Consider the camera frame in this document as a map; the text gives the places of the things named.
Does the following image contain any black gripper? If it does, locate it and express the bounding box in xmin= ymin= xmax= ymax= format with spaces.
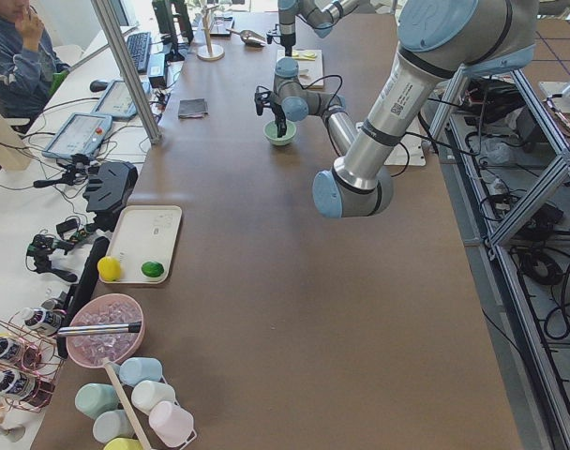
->
xmin=283 ymin=43 xmax=293 ymax=57
xmin=268 ymin=92 xmax=287 ymax=138

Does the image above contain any light green bowl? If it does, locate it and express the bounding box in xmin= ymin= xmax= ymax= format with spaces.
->
xmin=263 ymin=120 xmax=297 ymax=147

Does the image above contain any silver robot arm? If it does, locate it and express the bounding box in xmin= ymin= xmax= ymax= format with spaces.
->
xmin=255 ymin=1 xmax=539 ymax=218
xmin=277 ymin=0 xmax=359 ymax=56

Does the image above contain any pink bowl with ice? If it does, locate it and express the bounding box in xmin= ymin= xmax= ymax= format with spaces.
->
xmin=56 ymin=293 xmax=145 ymax=368

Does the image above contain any lemon slice stack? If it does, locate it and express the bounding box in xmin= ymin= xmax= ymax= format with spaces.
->
xmin=292 ymin=51 xmax=318 ymax=61

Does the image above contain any bamboo cutting board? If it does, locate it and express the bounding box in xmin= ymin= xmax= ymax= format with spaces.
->
xmin=292 ymin=49 xmax=324 ymax=90

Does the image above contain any steel scoop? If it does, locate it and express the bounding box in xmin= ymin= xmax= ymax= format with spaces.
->
xmin=229 ymin=28 xmax=267 ymax=48

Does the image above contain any wooden mug tree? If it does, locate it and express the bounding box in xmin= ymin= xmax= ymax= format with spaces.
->
xmin=196 ymin=1 xmax=225 ymax=62

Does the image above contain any folded grey cloth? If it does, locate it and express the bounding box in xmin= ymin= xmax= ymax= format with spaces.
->
xmin=177 ymin=98 xmax=208 ymax=119

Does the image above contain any black monitor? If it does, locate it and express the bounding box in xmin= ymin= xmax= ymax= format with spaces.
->
xmin=152 ymin=0 xmax=194 ymax=62

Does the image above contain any black keyboard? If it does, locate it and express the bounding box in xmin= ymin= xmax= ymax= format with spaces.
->
xmin=126 ymin=32 xmax=152 ymax=73

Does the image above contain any upper teach pendant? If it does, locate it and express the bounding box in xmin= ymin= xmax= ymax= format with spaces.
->
xmin=92 ymin=80 xmax=137 ymax=121

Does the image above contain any teach pendant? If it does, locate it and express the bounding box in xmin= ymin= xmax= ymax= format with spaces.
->
xmin=92 ymin=80 xmax=137 ymax=121
xmin=41 ymin=112 xmax=113 ymax=160

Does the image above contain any beige serving tray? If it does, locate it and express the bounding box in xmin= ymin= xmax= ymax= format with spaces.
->
xmin=99 ymin=205 xmax=182 ymax=284

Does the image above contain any black vr headset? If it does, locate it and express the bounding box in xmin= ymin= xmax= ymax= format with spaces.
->
xmin=82 ymin=161 xmax=138 ymax=214

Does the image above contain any green lime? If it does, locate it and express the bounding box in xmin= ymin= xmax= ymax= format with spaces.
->
xmin=141 ymin=261 xmax=165 ymax=278

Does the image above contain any lower teach pendant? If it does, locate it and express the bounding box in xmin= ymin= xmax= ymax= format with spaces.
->
xmin=41 ymin=112 xmax=113 ymax=160

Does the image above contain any yellow lemon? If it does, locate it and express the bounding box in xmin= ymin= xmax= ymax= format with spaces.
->
xmin=97 ymin=256 xmax=122 ymax=282

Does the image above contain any seated person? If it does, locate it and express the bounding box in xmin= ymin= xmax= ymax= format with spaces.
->
xmin=0 ymin=1 xmax=69 ymax=120

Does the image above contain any pastel cup rack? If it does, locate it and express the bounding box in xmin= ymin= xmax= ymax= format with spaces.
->
xmin=94 ymin=356 xmax=198 ymax=449

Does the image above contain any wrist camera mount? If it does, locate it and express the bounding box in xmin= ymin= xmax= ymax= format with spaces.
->
xmin=254 ymin=85 xmax=273 ymax=116

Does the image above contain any aluminium frame post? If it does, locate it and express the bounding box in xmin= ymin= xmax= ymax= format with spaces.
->
xmin=91 ymin=0 xmax=162 ymax=144

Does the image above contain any copper wire bottle rack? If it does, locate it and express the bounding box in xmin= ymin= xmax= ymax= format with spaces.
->
xmin=0 ymin=313 xmax=64 ymax=413

